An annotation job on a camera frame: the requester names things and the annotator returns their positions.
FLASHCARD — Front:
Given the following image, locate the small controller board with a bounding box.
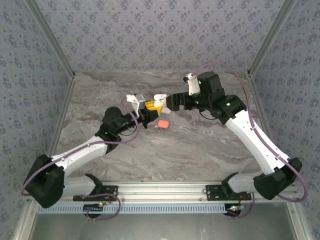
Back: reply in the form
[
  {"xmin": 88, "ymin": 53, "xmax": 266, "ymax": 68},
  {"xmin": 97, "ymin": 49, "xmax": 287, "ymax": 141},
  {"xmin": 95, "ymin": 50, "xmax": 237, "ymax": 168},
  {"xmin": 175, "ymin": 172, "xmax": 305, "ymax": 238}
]
[
  {"xmin": 226, "ymin": 204, "xmax": 245, "ymax": 216},
  {"xmin": 83, "ymin": 202, "xmax": 105, "ymax": 214}
]

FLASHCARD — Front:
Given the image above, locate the aluminium lower frame leg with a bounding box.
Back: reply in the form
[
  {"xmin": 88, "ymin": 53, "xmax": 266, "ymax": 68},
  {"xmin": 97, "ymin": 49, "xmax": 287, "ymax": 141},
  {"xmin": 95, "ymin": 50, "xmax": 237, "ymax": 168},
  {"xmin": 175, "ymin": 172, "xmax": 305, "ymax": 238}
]
[
  {"xmin": 12, "ymin": 206, "xmax": 38, "ymax": 240},
  {"xmin": 287, "ymin": 202, "xmax": 310, "ymax": 240}
]

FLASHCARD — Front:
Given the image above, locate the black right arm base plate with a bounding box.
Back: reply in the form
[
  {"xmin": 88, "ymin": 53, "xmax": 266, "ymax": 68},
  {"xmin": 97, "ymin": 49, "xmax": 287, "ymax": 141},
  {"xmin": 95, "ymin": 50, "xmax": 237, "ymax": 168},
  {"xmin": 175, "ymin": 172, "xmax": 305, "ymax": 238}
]
[{"xmin": 205, "ymin": 184, "xmax": 252, "ymax": 202}]

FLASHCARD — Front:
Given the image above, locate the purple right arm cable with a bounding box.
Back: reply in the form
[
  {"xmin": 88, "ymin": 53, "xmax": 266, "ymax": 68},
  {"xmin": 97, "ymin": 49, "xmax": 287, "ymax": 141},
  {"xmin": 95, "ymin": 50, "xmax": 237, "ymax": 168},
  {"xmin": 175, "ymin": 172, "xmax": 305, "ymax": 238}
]
[{"xmin": 191, "ymin": 61, "xmax": 309, "ymax": 220}]

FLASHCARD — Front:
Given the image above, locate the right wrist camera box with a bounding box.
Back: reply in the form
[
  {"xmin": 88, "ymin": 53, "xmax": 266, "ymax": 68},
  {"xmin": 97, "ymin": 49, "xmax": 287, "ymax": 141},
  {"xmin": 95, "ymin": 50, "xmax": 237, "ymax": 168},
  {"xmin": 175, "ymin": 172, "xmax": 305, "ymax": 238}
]
[{"xmin": 182, "ymin": 72, "xmax": 201, "ymax": 96}]

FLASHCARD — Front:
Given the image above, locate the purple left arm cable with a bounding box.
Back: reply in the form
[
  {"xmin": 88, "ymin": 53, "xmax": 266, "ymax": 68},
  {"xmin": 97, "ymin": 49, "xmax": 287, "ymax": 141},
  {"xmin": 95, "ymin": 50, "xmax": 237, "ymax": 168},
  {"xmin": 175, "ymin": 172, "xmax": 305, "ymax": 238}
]
[{"xmin": 20, "ymin": 98, "xmax": 140, "ymax": 221}]

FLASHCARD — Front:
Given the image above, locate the white slotted cable duct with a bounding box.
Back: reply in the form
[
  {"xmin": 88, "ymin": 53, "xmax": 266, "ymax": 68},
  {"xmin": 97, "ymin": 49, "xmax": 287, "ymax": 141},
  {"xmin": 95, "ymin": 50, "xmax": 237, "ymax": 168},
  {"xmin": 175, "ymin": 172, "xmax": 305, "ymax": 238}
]
[{"xmin": 37, "ymin": 203, "xmax": 242, "ymax": 215}]

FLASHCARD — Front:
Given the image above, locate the aluminium side rail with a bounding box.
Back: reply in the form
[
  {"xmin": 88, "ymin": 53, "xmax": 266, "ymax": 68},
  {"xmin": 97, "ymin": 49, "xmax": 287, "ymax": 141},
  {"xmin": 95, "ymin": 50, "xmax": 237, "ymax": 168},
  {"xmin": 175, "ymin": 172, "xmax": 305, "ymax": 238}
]
[
  {"xmin": 48, "ymin": 74, "xmax": 77, "ymax": 157},
  {"xmin": 246, "ymin": 72, "xmax": 281, "ymax": 161}
]

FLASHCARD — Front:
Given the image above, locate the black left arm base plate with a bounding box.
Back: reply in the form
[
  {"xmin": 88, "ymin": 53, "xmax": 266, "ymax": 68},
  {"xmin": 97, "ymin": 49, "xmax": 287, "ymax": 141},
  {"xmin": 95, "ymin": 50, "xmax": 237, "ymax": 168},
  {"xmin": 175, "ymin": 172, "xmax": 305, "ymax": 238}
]
[{"xmin": 72, "ymin": 185, "xmax": 119, "ymax": 202}]

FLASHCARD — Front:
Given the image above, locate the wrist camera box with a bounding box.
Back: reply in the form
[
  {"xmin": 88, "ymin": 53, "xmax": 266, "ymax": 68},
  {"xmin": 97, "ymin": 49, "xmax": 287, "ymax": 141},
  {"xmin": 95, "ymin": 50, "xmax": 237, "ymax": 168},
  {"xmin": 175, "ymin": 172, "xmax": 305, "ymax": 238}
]
[
  {"xmin": 125, "ymin": 93, "xmax": 147, "ymax": 113},
  {"xmin": 182, "ymin": 72, "xmax": 201, "ymax": 96}
]

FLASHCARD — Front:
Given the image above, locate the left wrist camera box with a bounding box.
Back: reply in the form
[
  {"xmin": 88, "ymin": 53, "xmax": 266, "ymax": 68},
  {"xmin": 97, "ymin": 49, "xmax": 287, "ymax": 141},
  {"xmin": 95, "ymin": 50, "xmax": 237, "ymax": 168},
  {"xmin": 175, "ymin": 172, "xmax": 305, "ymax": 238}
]
[{"xmin": 125, "ymin": 93, "xmax": 147, "ymax": 113}]

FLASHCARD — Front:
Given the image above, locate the aluminium mounting rail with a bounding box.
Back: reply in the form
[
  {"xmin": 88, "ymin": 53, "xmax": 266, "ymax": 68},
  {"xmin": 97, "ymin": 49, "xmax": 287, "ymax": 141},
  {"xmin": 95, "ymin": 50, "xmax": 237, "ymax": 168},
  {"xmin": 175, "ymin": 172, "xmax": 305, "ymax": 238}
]
[{"xmin": 62, "ymin": 181, "xmax": 300, "ymax": 202}]

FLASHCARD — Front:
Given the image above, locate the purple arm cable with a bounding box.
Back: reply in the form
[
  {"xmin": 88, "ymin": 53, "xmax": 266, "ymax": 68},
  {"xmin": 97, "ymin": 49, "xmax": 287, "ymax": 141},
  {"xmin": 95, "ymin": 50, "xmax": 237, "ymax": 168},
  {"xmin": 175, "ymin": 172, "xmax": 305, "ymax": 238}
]
[
  {"xmin": 191, "ymin": 61, "xmax": 309, "ymax": 220},
  {"xmin": 20, "ymin": 98, "xmax": 140, "ymax": 221}
]

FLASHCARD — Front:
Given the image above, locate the grey metal sheet panel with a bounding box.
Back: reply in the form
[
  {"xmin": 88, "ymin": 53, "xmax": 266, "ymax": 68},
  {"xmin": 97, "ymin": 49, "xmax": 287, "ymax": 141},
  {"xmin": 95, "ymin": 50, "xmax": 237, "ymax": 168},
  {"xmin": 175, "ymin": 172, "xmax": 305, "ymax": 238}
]
[{"xmin": 29, "ymin": 203, "xmax": 298, "ymax": 240}]

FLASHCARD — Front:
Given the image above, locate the aluminium corner post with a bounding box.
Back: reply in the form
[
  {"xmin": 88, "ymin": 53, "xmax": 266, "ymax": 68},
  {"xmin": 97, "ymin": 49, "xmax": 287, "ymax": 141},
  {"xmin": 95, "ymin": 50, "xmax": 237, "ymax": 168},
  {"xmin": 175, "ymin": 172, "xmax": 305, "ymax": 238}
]
[
  {"xmin": 246, "ymin": 0, "xmax": 299, "ymax": 79},
  {"xmin": 26, "ymin": 0, "xmax": 76, "ymax": 79}
]

